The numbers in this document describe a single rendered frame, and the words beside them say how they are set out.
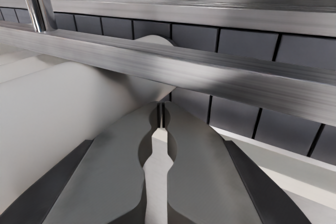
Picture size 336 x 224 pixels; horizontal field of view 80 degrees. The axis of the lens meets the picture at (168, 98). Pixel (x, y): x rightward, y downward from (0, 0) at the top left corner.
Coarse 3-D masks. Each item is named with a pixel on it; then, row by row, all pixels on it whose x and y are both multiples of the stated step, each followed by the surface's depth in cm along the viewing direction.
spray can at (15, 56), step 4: (12, 52) 17; (16, 52) 17; (20, 52) 17; (24, 52) 17; (28, 52) 17; (32, 52) 17; (36, 52) 18; (0, 56) 16; (4, 56) 16; (8, 56) 16; (12, 56) 16; (16, 56) 16; (20, 56) 17; (24, 56) 17; (28, 56) 17; (0, 60) 16; (4, 60) 16; (8, 60) 16; (12, 60) 16; (16, 60) 16; (0, 64) 15
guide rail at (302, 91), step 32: (0, 32) 13; (32, 32) 11; (64, 32) 11; (96, 64) 10; (128, 64) 8; (160, 64) 8; (192, 64) 7; (224, 64) 7; (256, 64) 7; (288, 64) 7; (224, 96) 7; (256, 96) 6; (288, 96) 6; (320, 96) 5
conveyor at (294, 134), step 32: (96, 32) 20; (128, 32) 18; (160, 32) 16; (192, 32) 15; (224, 32) 14; (256, 32) 13; (320, 64) 12; (192, 96) 18; (224, 128) 17; (256, 128) 16; (288, 128) 14; (320, 128) 14; (320, 160) 14
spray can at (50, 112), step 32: (64, 64) 10; (0, 96) 7; (32, 96) 8; (64, 96) 9; (96, 96) 10; (128, 96) 11; (160, 96) 15; (0, 128) 7; (32, 128) 7; (64, 128) 8; (96, 128) 9; (0, 160) 6; (32, 160) 7; (0, 192) 6
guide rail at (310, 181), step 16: (160, 128) 16; (240, 144) 15; (256, 160) 13; (272, 160) 13; (288, 160) 13; (272, 176) 13; (288, 176) 12; (304, 176) 12; (320, 176) 12; (304, 192) 12; (320, 192) 12
